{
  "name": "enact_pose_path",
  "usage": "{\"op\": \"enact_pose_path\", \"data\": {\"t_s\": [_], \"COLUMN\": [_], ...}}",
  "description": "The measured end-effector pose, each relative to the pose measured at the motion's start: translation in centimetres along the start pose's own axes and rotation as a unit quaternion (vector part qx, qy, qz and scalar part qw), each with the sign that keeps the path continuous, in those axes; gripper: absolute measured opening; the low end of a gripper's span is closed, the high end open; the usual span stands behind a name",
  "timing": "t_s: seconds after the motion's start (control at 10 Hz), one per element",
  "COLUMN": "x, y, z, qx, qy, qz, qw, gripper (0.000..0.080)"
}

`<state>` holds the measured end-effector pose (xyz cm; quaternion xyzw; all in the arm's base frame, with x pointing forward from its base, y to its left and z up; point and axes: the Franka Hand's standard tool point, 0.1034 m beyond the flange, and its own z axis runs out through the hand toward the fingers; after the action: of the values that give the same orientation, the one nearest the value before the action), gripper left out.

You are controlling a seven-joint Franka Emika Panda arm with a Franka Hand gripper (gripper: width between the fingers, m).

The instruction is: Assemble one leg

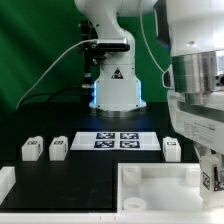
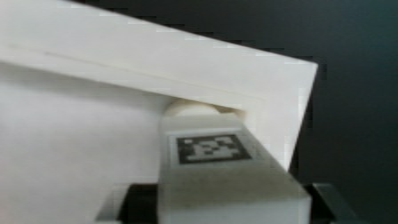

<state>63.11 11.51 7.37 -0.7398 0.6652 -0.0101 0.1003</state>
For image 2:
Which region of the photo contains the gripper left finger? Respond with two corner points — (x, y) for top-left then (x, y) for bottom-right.
(94, 183), (158, 224)

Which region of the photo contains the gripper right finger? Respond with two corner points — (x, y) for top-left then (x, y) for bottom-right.
(306, 183), (359, 224)

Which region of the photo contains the white leg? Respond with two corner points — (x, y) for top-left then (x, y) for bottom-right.
(157, 100), (311, 224)

